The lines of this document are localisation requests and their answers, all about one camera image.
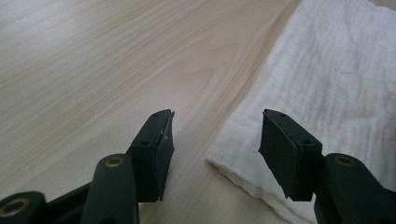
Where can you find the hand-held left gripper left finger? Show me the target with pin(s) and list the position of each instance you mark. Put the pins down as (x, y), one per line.
(146, 161)

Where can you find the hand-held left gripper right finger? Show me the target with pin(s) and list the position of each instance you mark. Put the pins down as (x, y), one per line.
(299, 158)

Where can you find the cream muslin cloth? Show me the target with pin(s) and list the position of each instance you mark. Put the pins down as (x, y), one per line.
(323, 93)

